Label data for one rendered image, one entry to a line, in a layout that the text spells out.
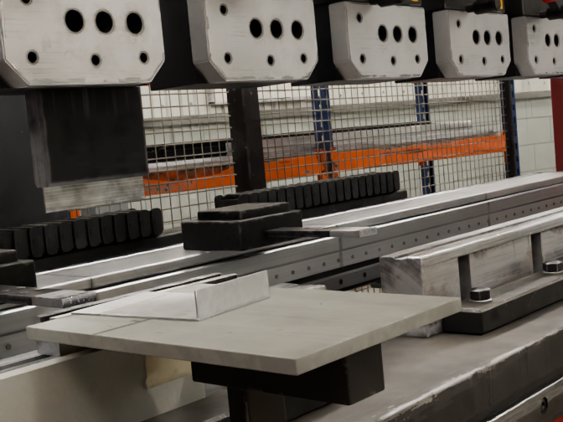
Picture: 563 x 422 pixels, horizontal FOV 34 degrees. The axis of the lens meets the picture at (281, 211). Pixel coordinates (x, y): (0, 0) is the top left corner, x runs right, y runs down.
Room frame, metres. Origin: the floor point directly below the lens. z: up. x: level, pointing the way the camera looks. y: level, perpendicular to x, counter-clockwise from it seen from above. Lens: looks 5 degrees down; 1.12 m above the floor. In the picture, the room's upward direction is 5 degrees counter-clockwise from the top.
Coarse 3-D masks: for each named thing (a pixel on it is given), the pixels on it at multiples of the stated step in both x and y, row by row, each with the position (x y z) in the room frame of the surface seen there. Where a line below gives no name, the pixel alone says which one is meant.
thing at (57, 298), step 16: (0, 256) 0.90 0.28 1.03; (16, 256) 0.91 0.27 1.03; (0, 272) 0.89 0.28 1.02; (16, 272) 0.90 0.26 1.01; (32, 272) 0.91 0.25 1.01; (0, 288) 0.86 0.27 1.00; (16, 288) 0.84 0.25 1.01; (32, 288) 0.84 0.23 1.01; (48, 288) 0.83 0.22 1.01; (0, 304) 0.88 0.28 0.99; (32, 304) 0.79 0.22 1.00; (48, 304) 0.77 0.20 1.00; (64, 304) 0.76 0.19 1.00
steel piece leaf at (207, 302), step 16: (256, 272) 0.69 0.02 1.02; (208, 288) 0.64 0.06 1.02; (224, 288) 0.66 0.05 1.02; (240, 288) 0.67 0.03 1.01; (256, 288) 0.69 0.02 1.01; (144, 304) 0.71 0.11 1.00; (160, 304) 0.71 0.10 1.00; (176, 304) 0.70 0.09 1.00; (192, 304) 0.69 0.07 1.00; (208, 304) 0.64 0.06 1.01; (224, 304) 0.66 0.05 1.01; (240, 304) 0.67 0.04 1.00; (176, 320) 0.65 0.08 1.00; (192, 320) 0.64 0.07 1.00
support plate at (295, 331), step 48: (192, 288) 0.79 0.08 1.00; (288, 288) 0.74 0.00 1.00; (48, 336) 0.66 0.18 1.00; (96, 336) 0.62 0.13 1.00; (144, 336) 0.60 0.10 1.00; (192, 336) 0.59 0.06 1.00; (240, 336) 0.57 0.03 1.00; (288, 336) 0.56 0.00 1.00; (336, 336) 0.55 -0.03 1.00; (384, 336) 0.57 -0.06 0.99
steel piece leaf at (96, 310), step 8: (128, 296) 0.76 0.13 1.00; (136, 296) 0.75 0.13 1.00; (144, 296) 0.75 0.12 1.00; (152, 296) 0.75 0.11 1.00; (104, 304) 0.73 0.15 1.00; (112, 304) 0.73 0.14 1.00; (120, 304) 0.72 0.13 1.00; (128, 304) 0.72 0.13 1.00; (72, 312) 0.71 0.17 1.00; (80, 312) 0.70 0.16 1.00; (88, 312) 0.70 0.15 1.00; (96, 312) 0.70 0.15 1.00
